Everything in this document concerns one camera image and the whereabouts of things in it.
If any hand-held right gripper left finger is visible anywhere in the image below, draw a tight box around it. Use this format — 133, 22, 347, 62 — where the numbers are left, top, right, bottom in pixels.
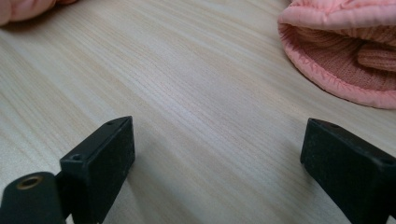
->
59, 115, 136, 224

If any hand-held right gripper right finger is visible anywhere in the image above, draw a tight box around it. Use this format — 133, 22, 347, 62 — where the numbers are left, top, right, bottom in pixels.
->
300, 117, 396, 224

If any pink ski glove red print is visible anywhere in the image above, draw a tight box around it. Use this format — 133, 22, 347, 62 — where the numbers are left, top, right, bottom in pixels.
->
277, 0, 396, 110

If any pink ski glove grey palm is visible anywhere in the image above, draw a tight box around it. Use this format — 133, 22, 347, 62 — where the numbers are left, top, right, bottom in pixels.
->
0, 0, 78, 27

